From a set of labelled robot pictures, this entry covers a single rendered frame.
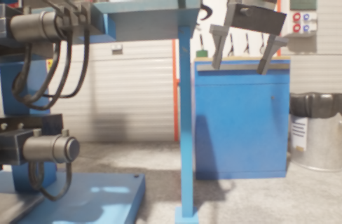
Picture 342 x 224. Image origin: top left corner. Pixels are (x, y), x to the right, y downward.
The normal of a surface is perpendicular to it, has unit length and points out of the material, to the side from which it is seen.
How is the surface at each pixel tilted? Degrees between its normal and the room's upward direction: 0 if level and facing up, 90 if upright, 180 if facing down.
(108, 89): 90
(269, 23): 113
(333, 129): 93
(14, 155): 90
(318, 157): 93
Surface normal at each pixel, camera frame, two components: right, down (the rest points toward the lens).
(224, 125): -0.04, 0.11
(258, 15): 0.10, 0.49
